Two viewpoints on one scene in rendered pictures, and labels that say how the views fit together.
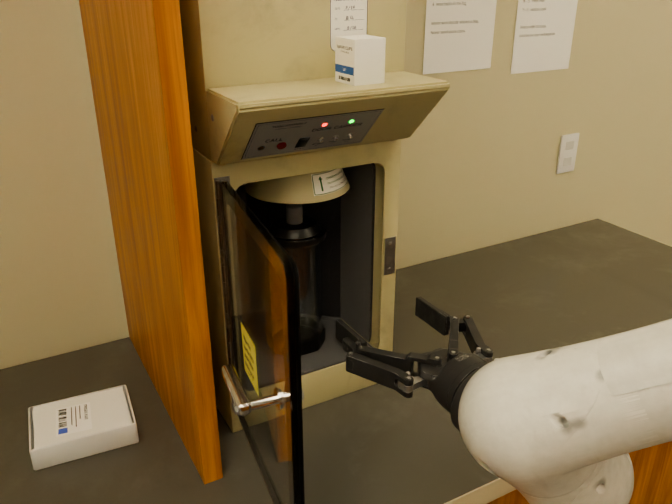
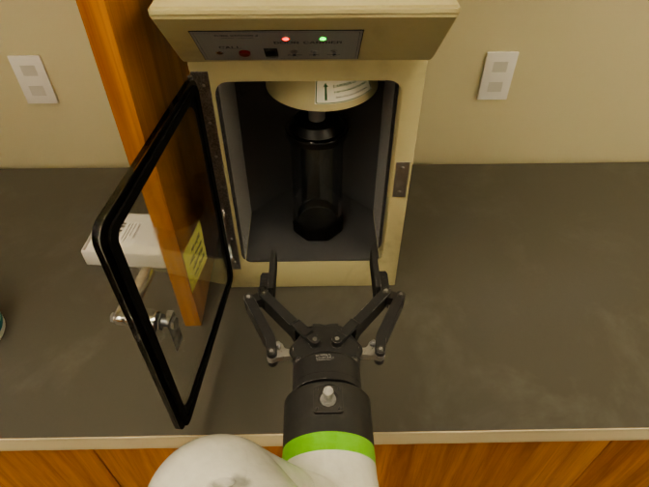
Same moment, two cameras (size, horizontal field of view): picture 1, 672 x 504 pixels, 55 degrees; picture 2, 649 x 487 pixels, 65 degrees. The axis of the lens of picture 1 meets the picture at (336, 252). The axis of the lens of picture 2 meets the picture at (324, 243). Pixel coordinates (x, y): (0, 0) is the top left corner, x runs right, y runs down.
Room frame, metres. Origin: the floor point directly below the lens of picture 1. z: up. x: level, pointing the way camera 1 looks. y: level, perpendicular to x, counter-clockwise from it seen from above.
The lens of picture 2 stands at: (0.38, -0.29, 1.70)
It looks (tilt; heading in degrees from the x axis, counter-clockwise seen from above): 45 degrees down; 28
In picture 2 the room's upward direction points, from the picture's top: straight up
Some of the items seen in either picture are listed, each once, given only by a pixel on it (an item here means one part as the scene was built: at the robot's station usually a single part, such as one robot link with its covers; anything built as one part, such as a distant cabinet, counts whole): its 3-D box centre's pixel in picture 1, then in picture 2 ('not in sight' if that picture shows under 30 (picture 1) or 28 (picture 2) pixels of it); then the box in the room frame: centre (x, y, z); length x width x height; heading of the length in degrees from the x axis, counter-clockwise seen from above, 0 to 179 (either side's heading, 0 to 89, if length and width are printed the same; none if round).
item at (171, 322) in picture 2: not in sight; (171, 330); (0.62, 0.05, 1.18); 0.02 x 0.02 x 0.06; 22
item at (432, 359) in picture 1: (397, 363); (288, 322); (0.69, -0.08, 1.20); 0.11 x 0.01 x 0.04; 71
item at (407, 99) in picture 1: (331, 121); (306, 33); (0.90, 0.01, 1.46); 0.32 x 0.11 x 0.10; 119
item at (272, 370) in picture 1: (258, 357); (185, 263); (0.72, 0.10, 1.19); 0.30 x 0.01 x 0.40; 22
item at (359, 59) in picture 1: (359, 59); not in sight; (0.92, -0.03, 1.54); 0.05 x 0.05 x 0.06; 31
